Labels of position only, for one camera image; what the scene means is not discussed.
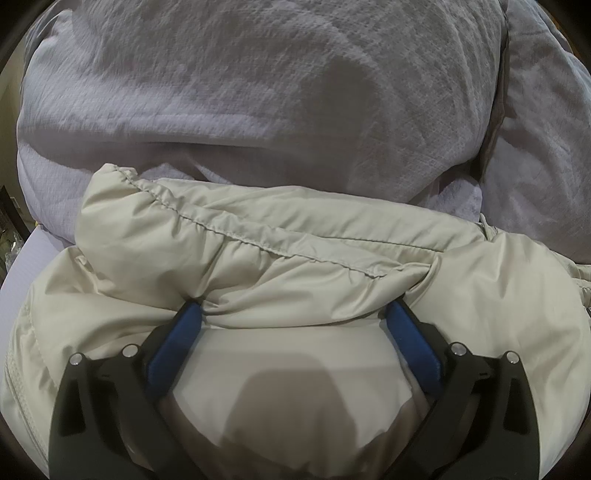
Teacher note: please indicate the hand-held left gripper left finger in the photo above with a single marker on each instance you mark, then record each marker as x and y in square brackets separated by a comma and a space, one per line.
[175, 351]

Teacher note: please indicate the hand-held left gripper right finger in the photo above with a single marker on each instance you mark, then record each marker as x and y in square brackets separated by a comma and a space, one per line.
[413, 351]

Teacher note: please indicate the beige puffer jacket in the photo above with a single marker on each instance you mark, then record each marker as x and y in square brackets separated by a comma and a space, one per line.
[300, 258]

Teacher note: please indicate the lilac pillow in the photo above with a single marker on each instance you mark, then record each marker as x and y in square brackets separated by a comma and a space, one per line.
[231, 92]
[545, 161]

